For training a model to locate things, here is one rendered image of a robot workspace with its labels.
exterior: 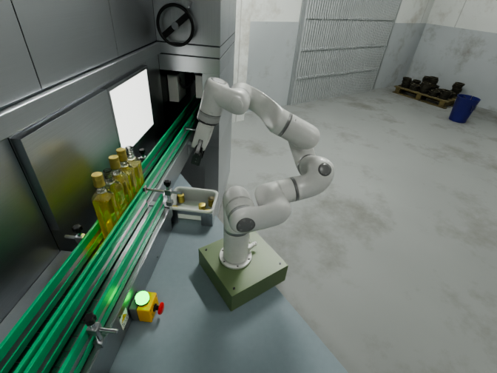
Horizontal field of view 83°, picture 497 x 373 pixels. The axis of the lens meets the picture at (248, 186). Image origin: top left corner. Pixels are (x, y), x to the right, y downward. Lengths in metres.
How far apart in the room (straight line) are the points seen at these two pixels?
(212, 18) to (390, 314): 2.13
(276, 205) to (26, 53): 0.82
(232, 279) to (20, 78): 0.88
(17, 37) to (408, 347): 2.29
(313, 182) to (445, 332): 1.65
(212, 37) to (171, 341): 1.53
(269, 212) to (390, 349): 1.45
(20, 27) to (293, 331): 1.22
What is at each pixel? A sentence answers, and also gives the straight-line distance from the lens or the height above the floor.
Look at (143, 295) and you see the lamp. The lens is 1.05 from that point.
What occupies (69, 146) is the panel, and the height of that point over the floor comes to 1.21.
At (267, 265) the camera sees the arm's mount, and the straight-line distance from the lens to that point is 1.12.
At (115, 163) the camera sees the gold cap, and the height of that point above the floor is 1.14.
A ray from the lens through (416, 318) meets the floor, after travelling 2.33.
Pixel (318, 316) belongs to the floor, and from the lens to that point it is 2.05.
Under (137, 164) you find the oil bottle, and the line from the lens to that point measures 1.25.
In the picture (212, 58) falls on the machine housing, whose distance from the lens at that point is 1.86.
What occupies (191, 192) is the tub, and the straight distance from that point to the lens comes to 1.48.
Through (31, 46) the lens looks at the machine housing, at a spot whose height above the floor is 1.52.
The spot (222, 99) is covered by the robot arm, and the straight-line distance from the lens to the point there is 0.90.
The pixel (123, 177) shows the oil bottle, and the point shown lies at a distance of 1.16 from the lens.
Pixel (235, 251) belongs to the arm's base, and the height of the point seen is 0.92.
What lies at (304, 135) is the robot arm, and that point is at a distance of 0.94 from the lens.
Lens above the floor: 1.70
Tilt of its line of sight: 35 degrees down
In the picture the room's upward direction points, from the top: 5 degrees clockwise
